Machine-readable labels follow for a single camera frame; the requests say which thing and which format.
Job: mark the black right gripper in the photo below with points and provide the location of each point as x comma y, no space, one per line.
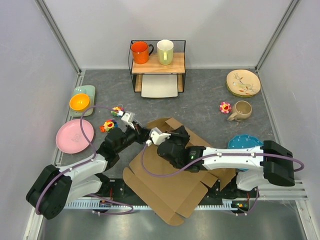
180,133

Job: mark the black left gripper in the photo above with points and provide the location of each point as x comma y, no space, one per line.
142,134

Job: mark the brown cardboard box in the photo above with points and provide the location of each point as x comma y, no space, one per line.
173,198

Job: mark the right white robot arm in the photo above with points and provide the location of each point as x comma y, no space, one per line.
258,165

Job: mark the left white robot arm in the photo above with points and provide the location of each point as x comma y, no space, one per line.
56,187

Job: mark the orange flower toy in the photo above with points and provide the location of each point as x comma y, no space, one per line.
108,125

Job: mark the rainbow flower toy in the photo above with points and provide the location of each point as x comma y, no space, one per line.
117,110

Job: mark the white tray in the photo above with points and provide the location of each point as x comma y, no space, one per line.
159,86

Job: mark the pink flower toy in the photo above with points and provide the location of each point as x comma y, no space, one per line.
225,107

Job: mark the blue dotted plate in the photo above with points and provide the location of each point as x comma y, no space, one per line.
244,142

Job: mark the beige ceramic mug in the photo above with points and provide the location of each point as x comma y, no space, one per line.
241,111

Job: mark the light green rectangular plate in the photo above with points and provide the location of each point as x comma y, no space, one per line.
90,90

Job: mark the orange bowl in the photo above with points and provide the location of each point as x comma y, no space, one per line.
79,102

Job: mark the pink plate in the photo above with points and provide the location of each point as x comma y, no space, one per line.
70,139

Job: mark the floral beige plate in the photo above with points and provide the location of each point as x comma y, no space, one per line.
243,83

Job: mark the orange mug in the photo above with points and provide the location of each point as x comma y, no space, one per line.
141,51

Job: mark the pale green mug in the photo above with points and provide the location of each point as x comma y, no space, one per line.
165,51

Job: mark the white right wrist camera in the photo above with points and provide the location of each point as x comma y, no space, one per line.
156,137

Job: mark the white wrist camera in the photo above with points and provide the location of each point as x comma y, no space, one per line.
127,118
156,137

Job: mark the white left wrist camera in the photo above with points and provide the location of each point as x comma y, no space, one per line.
127,118

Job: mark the black wire wooden shelf rack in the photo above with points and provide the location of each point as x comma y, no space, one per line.
177,67

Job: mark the white cable duct rail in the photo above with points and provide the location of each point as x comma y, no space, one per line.
92,203

